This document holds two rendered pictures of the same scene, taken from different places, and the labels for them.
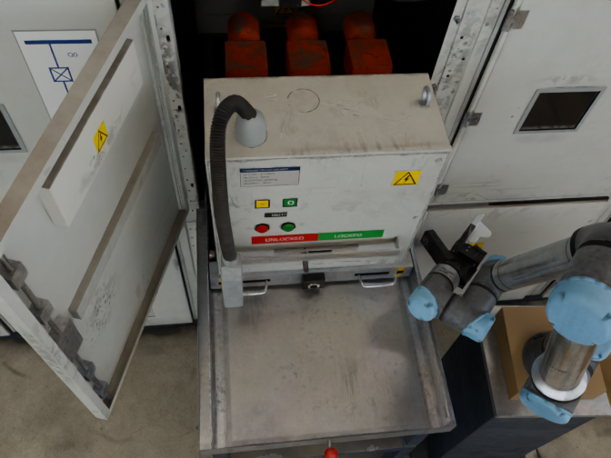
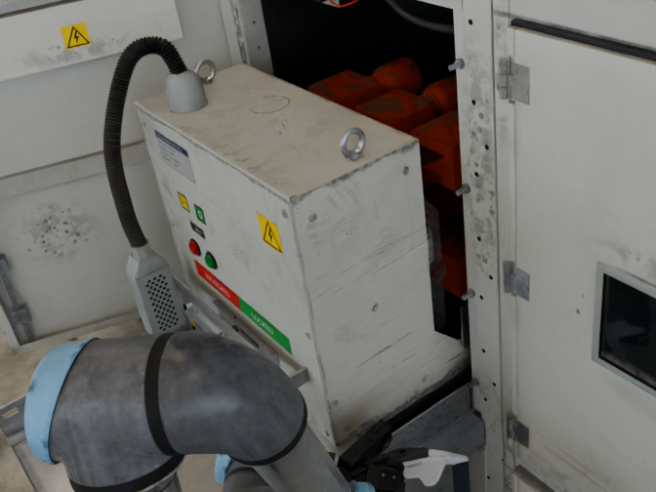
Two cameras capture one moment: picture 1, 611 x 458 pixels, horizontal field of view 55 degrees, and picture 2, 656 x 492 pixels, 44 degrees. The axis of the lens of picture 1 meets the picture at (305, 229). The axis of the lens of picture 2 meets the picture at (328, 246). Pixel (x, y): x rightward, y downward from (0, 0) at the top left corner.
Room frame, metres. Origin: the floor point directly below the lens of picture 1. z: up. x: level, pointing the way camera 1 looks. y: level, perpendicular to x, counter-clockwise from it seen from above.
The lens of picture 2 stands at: (0.53, -1.16, 1.92)
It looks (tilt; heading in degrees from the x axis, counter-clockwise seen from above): 33 degrees down; 71
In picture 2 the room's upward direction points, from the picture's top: 9 degrees counter-clockwise
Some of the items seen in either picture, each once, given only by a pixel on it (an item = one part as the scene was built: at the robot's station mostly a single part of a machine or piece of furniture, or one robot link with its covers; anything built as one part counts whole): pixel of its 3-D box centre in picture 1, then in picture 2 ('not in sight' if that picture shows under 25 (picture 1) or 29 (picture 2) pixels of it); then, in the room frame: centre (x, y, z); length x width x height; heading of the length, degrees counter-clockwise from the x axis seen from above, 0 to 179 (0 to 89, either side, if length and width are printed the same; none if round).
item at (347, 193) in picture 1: (320, 224); (230, 274); (0.73, -0.03, 1.15); 0.48 x 0.01 x 0.48; 102
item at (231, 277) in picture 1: (232, 277); (156, 291); (0.62, 0.16, 1.04); 0.08 x 0.05 x 0.17; 12
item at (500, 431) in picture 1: (494, 397); not in sight; (0.64, -0.70, 0.37); 0.30 x 0.30 x 0.73; 7
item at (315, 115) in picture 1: (308, 137); (351, 211); (0.99, 0.02, 1.15); 0.51 x 0.50 x 0.48; 12
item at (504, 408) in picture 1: (539, 359); not in sight; (0.64, -0.70, 0.74); 0.32 x 0.32 x 0.02; 7
